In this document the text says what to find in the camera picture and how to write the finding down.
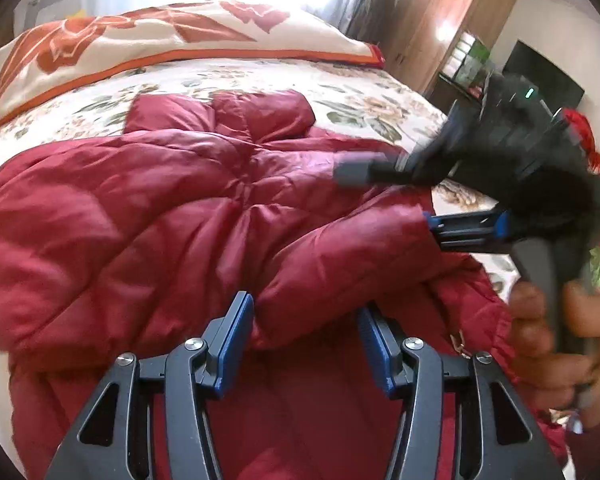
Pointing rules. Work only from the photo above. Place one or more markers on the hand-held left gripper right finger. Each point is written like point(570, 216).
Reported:
point(375, 345)

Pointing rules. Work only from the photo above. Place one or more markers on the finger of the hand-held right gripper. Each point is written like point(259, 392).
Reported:
point(352, 170)
point(460, 230)

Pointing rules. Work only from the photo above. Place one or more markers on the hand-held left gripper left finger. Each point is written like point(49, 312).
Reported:
point(235, 332)

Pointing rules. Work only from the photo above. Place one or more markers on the red down jacket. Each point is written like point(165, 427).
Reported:
point(155, 220)

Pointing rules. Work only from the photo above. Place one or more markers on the person's right forearm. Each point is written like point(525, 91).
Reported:
point(595, 450)

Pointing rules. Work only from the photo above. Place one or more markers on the person's right hand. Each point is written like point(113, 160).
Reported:
point(530, 330)

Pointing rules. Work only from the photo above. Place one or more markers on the red hanging decoration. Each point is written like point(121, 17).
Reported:
point(587, 135)

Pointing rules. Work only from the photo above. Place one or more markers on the floral bedspread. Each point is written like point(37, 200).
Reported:
point(360, 95)

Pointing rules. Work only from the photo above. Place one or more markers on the black television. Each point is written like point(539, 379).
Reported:
point(530, 67)

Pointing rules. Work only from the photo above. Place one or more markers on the dark shelf with small goods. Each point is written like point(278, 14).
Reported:
point(472, 57)

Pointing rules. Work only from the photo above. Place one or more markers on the wooden wardrobe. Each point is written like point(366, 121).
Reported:
point(445, 15)

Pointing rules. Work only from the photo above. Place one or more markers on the orange and white folded blanket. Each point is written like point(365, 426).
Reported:
point(130, 45)

